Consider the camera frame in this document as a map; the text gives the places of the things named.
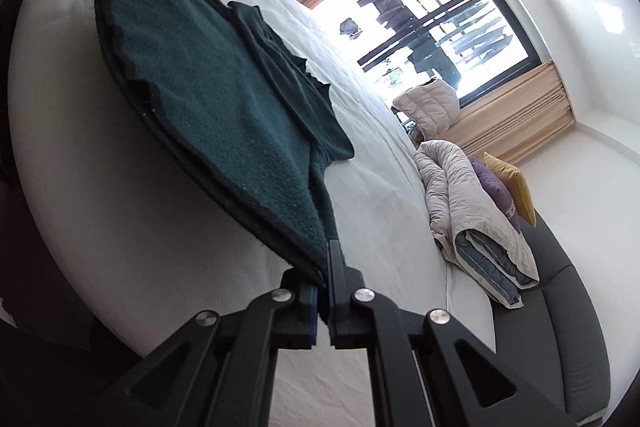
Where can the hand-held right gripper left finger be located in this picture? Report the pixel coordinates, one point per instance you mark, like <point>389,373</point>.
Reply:
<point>311,317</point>

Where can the black window frame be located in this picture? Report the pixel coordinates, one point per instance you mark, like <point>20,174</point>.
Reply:
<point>500,84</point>

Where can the white bed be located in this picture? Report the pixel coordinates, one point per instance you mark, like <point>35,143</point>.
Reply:
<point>125,232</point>

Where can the purple pillow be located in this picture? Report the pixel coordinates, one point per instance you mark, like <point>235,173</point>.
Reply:
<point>492,187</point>

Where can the dark grey headboard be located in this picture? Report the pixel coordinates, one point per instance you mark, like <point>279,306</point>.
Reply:
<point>560,307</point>

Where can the yellow pillow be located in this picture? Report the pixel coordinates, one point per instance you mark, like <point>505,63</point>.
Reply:
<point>520,192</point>

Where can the folded beige quilt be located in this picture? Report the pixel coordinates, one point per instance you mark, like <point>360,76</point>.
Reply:
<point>450,207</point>

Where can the dark green sweater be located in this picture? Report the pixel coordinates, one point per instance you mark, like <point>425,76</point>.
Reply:
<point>200,82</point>

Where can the row of hanging clothes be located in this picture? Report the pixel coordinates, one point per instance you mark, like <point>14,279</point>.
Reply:
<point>390,4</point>

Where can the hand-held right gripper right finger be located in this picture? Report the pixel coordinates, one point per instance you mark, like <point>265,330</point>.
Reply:
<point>334,297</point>

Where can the beige puffer vest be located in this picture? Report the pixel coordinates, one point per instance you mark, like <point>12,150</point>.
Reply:
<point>430,107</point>

